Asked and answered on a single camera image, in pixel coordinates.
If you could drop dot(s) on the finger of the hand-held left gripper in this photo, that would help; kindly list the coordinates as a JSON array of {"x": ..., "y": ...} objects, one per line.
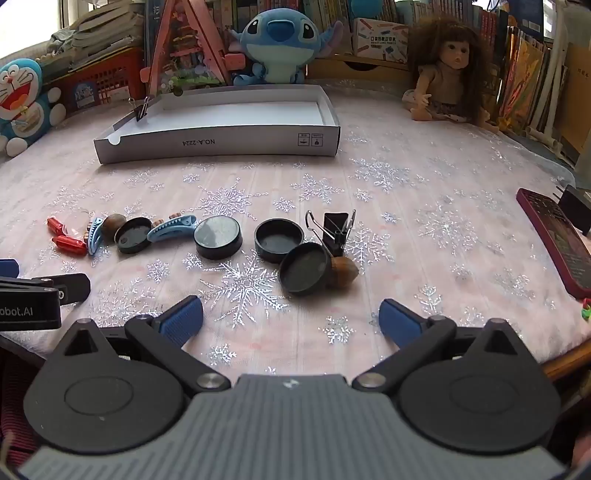
[
  {"x": 74, "y": 287},
  {"x": 8, "y": 267}
]

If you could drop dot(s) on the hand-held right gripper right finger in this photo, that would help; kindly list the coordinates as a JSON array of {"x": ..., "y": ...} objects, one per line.
[{"x": 399, "y": 318}]

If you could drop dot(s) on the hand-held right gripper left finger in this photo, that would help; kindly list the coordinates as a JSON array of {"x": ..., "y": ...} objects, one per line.
[{"x": 182, "y": 318}]

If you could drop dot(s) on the small blue hair clip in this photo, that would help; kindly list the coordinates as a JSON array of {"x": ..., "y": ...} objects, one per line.
[{"x": 94, "y": 235}]

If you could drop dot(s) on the clear plastic half sphere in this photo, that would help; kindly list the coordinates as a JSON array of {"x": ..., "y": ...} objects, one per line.
[{"x": 81, "y": 221}]

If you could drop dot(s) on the black round lid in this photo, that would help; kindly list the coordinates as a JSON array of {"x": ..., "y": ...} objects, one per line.
[
  {"x": 134, "y": 237},
  {"x": 278, "y": 242},
  {"x": 302, "y": 270},
  {"x": 217, "y": 235}
]

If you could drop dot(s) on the large light blue hair clip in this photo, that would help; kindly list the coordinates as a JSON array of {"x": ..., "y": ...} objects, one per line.
[{"x": 168, "y": 230}]

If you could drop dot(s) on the large black binder clip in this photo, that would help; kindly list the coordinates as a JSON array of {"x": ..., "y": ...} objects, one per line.
[{"x": 336, "y": 228}]

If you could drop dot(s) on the white shallow cardboard box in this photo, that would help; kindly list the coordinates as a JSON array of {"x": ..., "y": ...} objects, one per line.
[{"x": 221, "y": 143}]

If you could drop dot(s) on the blue robot cat plush toy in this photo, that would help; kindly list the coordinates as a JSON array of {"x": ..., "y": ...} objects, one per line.
[{"x": 23, "y": 101}]

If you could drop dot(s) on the dark red remote control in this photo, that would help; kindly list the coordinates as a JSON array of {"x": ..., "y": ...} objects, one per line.
[{"x": 554, "y": 240}]

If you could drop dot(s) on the small black binder clip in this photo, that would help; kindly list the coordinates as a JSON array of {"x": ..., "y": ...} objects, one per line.
[{"x": 140, "y": 110}]

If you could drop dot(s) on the black power adapter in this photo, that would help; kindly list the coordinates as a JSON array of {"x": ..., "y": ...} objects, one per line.
[{"x": 577, "y": 207}]

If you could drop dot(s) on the red plastic crate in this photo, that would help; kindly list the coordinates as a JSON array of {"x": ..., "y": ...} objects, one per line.
[{"x": 106, "y": 78}]

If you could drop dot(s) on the pink triangular toy house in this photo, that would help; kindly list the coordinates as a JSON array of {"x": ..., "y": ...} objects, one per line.
[{"x": 184, "y": 60}]

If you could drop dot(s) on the doll with brown curly hair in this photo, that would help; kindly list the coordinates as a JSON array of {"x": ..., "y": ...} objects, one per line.
[{"x": 448, "y": 69}]

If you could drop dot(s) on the wooden drawer organizer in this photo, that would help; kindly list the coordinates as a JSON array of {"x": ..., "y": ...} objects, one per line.
[{"x": 351, "y": 69}]

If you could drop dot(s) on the stack of books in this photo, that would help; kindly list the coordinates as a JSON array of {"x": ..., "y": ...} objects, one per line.
[{"x": 106, "y": 32}]

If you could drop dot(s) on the row of thin picture books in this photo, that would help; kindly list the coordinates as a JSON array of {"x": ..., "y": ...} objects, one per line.
[{"x": 521, "y": 78}]

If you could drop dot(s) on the white printed cardboard box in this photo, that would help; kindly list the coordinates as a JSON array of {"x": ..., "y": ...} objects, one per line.
[{"x": 381, "y": 41}]

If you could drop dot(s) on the brown cardboard sheet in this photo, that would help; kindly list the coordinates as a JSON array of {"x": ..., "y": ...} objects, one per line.
[{"x": 577, "y": 92}]

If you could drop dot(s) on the blue alien plush toy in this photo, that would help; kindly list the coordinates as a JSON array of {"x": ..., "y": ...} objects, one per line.
[{"x": 277, "y": 41}]

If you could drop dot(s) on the blue round plush toy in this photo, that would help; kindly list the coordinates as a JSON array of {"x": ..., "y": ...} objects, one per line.
[{"x": 364, "y": 8}]

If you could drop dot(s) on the row of upright books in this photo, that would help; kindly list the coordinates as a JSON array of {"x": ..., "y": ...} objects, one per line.
[{"x": 323, "y": 11}]

